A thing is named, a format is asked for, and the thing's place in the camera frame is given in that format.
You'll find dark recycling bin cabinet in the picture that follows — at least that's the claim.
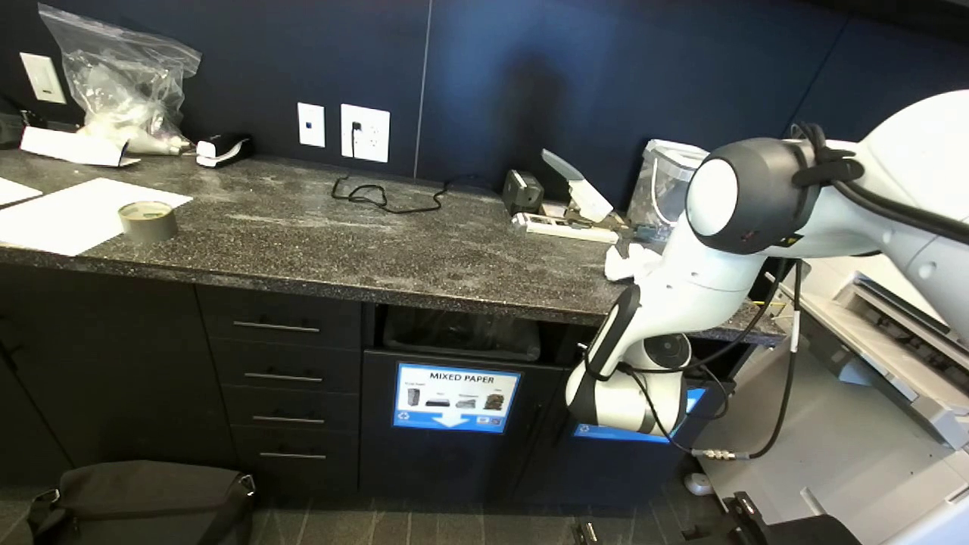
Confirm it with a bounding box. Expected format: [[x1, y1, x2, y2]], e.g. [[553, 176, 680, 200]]
[[358, 301, 739, 508]]

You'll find black wheeled base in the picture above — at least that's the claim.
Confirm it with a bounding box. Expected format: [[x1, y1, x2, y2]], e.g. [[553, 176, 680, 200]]
[[722, 490, 859, 545]]

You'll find white folded paper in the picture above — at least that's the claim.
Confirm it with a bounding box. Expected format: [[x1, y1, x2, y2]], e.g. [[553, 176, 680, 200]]
[[17, 124, 147, 173]]

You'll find black tape dispenser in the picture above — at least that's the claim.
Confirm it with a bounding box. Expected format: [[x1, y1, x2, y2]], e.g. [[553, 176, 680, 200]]
[[499, 166, 549, 216]]

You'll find blue label with down arrow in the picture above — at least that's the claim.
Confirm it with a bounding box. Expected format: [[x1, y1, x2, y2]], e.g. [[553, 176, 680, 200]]
[[391, 359, 524, 440]]

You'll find blue label with up arrow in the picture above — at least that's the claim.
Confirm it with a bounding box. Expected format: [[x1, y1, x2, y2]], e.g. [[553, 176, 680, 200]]
[[571, 384, 709, 449]]

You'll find grey tape roll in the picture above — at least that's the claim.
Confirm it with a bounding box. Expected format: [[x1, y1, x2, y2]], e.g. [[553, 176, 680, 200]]
[[116, 198, 180, 243]]

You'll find dark drawer cabinet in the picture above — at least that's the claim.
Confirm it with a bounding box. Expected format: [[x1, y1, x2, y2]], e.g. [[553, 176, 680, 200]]
[[0, 263, 363, 498]]

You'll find black bag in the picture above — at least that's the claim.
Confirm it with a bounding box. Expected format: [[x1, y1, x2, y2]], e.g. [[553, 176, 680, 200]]
[[26, 461, 261, 545]]

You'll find clear plastic bag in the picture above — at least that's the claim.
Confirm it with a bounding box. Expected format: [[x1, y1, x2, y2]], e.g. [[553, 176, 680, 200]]
[[37, 0, 203, 156]]

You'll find white paper sheet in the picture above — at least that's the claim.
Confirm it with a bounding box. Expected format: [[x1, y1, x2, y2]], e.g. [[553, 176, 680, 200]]
[[0, 176, 195, 260]]

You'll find white office printer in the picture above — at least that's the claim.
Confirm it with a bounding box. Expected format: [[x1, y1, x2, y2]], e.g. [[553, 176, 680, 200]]
[[681, 250, 969, 545]]

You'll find thin black cable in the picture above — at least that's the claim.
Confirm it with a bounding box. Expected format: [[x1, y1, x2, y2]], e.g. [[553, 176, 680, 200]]
[[329, 173, 452, 218]]

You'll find white wall outlet plate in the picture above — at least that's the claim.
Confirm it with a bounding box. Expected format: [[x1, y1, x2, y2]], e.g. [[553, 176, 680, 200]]
[[338, 100, 393, 166]]

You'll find silver drawer handle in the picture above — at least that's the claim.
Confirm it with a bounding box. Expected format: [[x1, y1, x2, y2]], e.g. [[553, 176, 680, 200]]
[[257, 449, 329, 467], [247, 411, 329, 429], [231, 319, 325, 335], [242, 369, 328, 388]]

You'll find small white switch plate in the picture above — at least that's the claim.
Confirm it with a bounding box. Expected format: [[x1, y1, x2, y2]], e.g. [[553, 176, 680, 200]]
[[294, 100, 329, 153]]

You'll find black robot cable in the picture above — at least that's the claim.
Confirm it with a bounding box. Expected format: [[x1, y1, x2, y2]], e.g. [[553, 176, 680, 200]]
[[614, 118, 969, 467]]

